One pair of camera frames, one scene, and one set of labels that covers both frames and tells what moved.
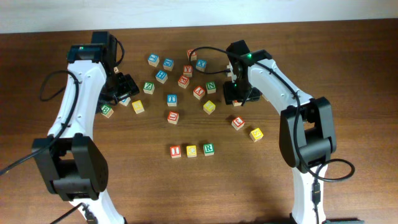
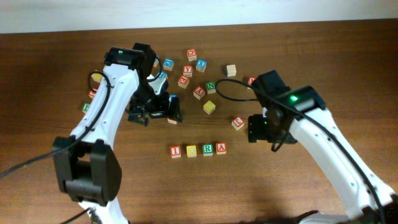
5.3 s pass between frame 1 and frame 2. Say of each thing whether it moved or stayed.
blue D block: stayed
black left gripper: moved
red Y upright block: stayed
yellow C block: stayed
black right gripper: moved
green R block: stayed
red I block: stayed
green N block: stayed
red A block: moved
